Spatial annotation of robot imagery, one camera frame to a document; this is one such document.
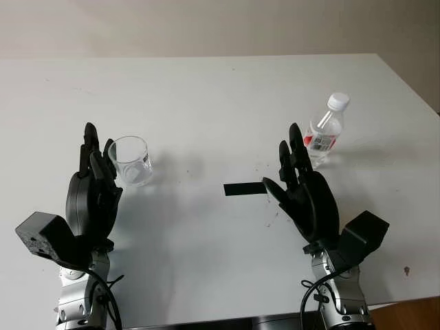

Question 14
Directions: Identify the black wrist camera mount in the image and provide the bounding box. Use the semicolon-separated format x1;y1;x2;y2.
329;210;391;276
14;212;94;272

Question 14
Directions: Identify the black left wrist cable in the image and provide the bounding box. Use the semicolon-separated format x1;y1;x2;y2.
81;265;125;330

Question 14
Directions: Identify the black tape strip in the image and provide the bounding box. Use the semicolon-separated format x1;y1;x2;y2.
223;181;270;197

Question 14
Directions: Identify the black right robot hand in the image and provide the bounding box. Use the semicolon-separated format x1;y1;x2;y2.
262;122;342;256

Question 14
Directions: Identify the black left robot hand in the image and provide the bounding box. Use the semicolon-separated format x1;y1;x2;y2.
65;122;124;249

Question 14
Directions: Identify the dark robot torso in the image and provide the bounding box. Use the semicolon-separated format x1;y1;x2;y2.
126;314;325;330

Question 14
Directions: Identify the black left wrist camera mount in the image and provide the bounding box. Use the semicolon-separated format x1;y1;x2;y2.
14;212;94;272

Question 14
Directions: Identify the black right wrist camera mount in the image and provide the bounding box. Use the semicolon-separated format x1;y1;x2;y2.
329;210;391;276

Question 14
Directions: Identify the clear glass cup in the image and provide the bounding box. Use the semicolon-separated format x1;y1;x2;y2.
107;135;155;188

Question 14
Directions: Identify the clear plastic water bottle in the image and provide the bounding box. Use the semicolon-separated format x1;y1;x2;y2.
303;92;351;169

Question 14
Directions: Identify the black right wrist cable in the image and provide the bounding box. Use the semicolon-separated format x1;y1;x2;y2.
299;267;349;330

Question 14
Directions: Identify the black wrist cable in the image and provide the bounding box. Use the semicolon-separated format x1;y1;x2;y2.
299;267;349;330
81;265;125;330

